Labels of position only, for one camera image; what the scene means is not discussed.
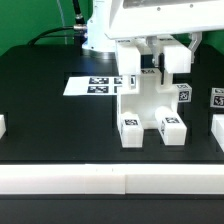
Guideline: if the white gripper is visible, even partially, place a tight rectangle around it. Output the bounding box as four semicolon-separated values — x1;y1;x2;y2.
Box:
104;0;224;69

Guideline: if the white chair seat part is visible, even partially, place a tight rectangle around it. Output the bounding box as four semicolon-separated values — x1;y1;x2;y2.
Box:
117;69;179;129

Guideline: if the white chair back frame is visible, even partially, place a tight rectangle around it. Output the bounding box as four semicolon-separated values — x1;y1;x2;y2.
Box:
115;35;192;83

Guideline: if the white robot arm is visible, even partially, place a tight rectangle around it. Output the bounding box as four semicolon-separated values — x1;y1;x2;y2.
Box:
84;0;224;75

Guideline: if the white part right edge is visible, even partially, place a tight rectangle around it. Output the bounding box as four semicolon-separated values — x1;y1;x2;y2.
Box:
211;114;224;152

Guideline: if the white part edge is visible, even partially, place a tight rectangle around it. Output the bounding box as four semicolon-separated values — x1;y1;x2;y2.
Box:
0;114;6;139
211;114;224;152

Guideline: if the white part left edge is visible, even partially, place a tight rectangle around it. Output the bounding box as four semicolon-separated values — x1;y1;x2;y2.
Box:
0;114;6;139

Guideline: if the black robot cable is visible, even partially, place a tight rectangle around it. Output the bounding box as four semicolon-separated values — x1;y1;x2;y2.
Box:
27;0;88;46

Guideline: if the white marker base plate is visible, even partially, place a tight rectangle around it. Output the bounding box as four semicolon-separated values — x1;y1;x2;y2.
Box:
63;76;122;96

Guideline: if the white front barrier rail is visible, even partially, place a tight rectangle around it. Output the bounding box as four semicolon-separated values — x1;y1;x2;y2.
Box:
0;164;224;195

